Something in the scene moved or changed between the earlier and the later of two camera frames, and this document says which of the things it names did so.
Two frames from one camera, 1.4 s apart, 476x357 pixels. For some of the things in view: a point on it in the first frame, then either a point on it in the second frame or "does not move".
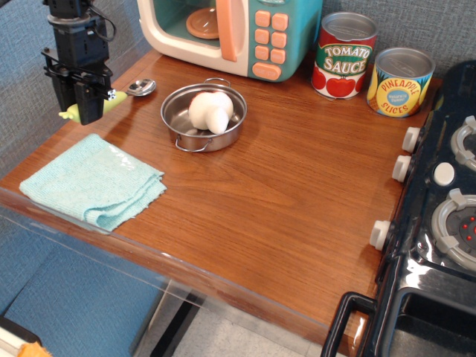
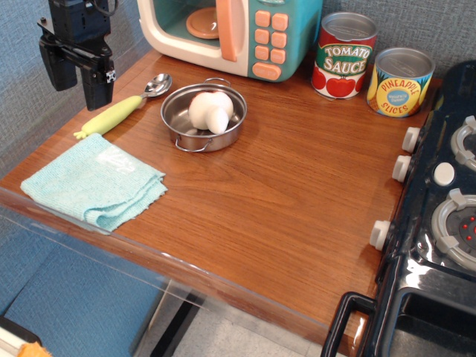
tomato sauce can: [345, 42] does not move
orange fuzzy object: [33, 349] does not move
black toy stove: [425, 304] does not move
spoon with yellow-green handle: [139, 88] -> [158, 85]
